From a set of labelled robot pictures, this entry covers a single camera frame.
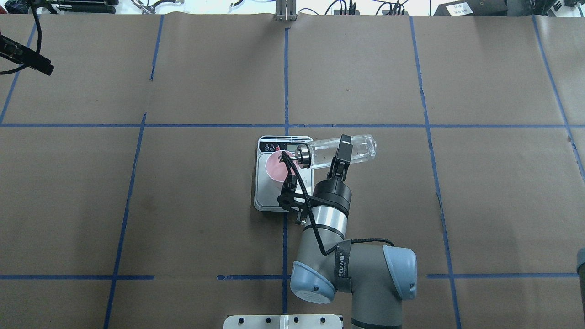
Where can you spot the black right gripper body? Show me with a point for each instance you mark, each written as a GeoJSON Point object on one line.
{"type": "Point", "coordinates": [333, 193]}

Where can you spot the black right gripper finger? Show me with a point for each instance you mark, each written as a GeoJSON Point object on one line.
{"type": "Point", "coordinates": [342, 159]}

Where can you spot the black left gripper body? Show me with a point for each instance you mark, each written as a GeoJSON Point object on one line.
{"type": "Point", "coordinates": [6, 45]}

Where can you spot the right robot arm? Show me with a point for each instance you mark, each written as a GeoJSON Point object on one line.
{"type": "Point", "coordinates": [378, 274]}

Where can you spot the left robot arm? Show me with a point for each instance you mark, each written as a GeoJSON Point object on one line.
{"type": "Point", "coordinates": [127, 177]}

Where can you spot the pink plastic cup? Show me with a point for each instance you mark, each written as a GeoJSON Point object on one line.
{"type": "Point", "coordinates": [276, 167]}

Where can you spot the digital kitchen scale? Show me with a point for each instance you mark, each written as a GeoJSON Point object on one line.
{"type": "Point", "coordinates": [267, 190]}

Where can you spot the brown paper table cover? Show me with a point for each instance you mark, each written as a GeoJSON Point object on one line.
{"type": "Point", "coordinates": [127, 176]}

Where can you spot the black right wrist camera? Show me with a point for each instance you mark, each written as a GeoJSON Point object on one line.
{"type": "Point", "coordinates": [293, 198]}

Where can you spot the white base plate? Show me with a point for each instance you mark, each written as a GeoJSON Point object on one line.
{"type": "Point", "coordinates": [285, 321]}

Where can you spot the aluminium frame post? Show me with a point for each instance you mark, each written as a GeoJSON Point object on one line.
{"type": "Point", "coordinates": [285, 10]}

